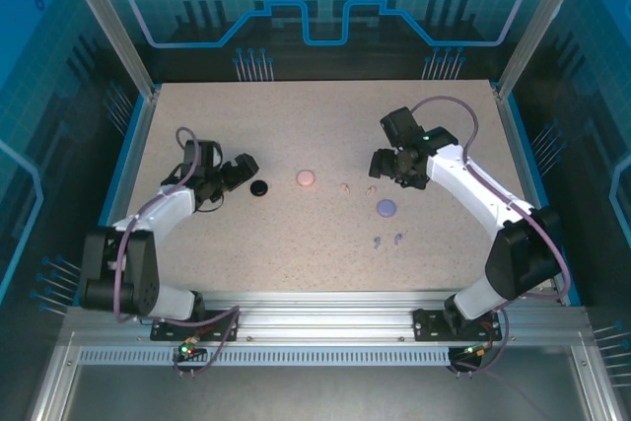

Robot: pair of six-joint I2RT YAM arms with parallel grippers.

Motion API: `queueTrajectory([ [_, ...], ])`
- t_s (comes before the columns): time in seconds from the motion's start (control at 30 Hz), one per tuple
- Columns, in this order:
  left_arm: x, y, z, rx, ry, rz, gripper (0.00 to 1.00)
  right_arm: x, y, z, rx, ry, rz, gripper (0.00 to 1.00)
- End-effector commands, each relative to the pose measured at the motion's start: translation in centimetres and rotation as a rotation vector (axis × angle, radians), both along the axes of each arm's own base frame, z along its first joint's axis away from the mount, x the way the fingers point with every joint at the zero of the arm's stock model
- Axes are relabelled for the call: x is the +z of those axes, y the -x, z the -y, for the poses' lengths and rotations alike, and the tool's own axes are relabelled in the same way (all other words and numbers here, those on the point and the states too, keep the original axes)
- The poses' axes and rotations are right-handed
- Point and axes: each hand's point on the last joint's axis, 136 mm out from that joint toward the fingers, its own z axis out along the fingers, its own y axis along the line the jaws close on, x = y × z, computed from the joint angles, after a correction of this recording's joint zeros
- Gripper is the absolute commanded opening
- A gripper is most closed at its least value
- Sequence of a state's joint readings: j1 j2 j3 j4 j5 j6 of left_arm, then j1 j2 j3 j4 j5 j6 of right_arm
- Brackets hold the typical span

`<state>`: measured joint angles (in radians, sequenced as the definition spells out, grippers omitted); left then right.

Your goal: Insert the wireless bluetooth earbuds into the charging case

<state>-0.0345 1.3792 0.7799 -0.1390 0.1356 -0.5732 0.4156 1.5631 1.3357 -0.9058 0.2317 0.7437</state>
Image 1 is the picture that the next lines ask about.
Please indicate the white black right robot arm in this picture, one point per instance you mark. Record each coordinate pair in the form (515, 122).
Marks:
(473, 189)

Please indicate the aluminium frame post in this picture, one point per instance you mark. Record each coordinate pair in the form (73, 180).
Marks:
(116, 31)
(538, 31)

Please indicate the black round charging case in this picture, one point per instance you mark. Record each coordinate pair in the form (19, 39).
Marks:
(259, 188)

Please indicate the purple earbud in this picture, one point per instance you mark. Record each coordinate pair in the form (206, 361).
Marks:
(377, 242)
(398, 238)

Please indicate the blue table side strip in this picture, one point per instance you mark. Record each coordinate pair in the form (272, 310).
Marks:
(536, 184)
(118, 184)

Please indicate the pink round charging case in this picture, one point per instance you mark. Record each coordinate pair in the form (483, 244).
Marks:
(305, 177)

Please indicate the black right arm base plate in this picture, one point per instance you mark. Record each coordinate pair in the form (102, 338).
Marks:
(426, 325)

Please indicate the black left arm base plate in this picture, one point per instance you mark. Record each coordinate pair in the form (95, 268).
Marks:
(160, 333)

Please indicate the pink earbud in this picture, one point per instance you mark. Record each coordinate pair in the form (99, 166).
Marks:
(371, 189)
(346, 187)

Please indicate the purple round charging case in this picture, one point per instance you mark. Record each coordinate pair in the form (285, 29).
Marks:
(386, 208)

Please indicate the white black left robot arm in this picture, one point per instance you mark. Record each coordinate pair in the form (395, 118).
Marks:
(162, 209)

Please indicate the aluminium mounting beam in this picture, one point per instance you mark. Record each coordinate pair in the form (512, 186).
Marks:
(320, 312)

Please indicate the grey metal tray panel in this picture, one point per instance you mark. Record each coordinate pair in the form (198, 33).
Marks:
(315, 391)

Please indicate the connector with indicator lights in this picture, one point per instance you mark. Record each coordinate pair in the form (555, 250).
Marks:
(187, 349)
(475, 351)

